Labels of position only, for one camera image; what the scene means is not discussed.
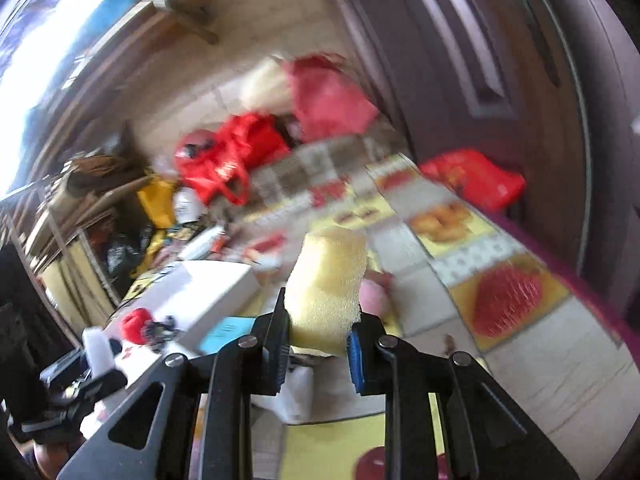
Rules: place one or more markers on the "white foam sponge block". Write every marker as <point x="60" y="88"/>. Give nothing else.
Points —
<point x="99" y="354"/>

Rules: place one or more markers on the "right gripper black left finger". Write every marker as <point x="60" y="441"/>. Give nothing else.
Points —
<point x="184" y="404"/>

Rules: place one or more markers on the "pink plush toy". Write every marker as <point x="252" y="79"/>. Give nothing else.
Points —
<point x="374" y="292"/>

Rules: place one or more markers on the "black plastic bag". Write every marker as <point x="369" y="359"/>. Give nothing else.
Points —
<point x="125" y="253"/>

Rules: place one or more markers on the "fruit pattern tablecloth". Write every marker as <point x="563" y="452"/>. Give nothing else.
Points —
<point x="563" y="362"/>

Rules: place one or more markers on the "cyan sponge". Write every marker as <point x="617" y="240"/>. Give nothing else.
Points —
<point x="227" y="330"/>

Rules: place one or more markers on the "red plastic bag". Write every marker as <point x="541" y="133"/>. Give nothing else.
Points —
<point x="326" y="102"/>

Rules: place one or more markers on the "dark wooden door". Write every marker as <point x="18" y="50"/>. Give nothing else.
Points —
<point x="548" y="88"/>

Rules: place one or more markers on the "yellow sponge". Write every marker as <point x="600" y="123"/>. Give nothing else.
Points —
<point x="322" y="291"/>

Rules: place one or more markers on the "red plush apple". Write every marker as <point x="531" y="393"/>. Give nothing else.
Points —
<point x="132" y="325"/>

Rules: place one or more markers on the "red fabric tote bag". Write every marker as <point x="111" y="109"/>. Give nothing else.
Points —
<point x="243" y="144"/>

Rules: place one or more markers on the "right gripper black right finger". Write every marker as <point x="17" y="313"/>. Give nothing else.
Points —
<point x="446" y="414"/>

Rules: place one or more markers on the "plaid covered cushion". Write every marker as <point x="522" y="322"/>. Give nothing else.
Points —
<point x="310" y="165"/>

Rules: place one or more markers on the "grey plush toy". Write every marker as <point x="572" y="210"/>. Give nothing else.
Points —
<point x="156" y="334"/>

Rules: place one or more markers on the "red bag by door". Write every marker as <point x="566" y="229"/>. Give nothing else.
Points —
<point x="476" y="179"/>

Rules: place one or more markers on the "white cardboard box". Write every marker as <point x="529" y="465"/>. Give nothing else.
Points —
<point x="198" y="294"/>

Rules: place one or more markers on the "cream foam roll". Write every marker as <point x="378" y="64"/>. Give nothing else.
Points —
<point x="265" y="88"/>

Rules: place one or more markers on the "yellow shopping bag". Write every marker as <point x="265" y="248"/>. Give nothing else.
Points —
<point x="156" y="200"/>

